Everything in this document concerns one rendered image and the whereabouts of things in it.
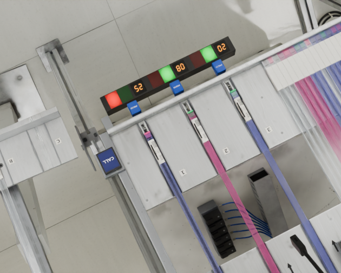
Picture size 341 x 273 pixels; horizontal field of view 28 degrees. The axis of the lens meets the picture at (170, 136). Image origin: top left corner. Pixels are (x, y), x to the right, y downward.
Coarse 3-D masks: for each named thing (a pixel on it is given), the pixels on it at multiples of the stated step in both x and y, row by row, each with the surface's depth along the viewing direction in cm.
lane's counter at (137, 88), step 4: (140, 80) 160; (132, 84) 159; (136, 84) 159; (140, 84) 159; (132, 88) 159; (136, 88) 159; (140, 88) 159; (144, 88) 159; (136, 92) 159; (140, 92) 159
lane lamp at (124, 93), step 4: (120, 88) 159; (124, 88) 159; (128, 88) 159; (120, 92) 159; (124, 92) 159; (128, 92) 159; (120, 96) 159; (124, 96) 159; (128, 96) 159; (132, 96) 159; (124, 100) 158; (128, 100) 158
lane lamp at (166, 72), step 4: (164, 68) 160; (168, 68) 160; (160, 72) 160; (164, 72) 160; (168, 72) 160; (172, 72) 160; (164, 76) 160; (168, 76) 160; (172, 76) 160; (164, 80) 160; (168, 80) 159
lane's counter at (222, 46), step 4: (224, 40) 162; (216, 44) 162; (220, 44) 162; (224, 44) 161; (216, 48) 161; (220, 48) 161; (224, 48) 161; (228, 48) 161; (220, 52) 161; (224, 52) 161
